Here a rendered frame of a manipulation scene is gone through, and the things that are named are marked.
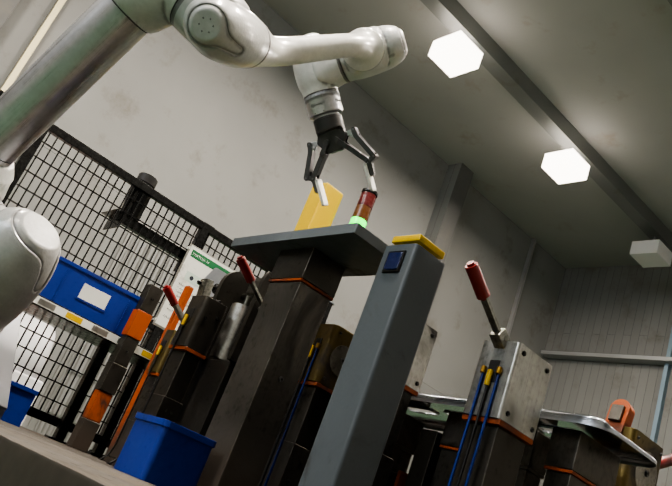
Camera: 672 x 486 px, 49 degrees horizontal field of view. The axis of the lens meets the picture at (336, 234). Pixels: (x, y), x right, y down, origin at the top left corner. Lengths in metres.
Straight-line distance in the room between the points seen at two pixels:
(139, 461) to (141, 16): 0.76
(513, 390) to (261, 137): 8.64
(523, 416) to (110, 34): 0.95
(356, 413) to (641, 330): 11.82
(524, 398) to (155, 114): 8.04
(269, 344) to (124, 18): 0.64
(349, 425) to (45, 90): 0.83
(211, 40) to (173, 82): 7.83
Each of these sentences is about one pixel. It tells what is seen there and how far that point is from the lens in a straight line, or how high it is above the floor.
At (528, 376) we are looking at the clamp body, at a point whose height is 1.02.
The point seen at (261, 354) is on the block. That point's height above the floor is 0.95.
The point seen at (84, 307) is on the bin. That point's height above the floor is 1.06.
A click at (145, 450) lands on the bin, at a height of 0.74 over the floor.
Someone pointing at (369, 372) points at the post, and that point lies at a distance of 1.03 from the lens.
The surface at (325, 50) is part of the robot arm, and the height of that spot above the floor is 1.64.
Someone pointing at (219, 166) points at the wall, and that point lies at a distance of 9.19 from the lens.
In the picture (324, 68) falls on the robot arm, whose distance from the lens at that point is 1.85.
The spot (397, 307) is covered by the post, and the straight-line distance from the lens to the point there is 1.05.
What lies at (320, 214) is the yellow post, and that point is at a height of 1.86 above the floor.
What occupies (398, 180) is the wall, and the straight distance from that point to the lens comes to 11.03.
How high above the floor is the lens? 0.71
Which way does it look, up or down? 22 degrees up
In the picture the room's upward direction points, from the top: 22 degrees clockwise
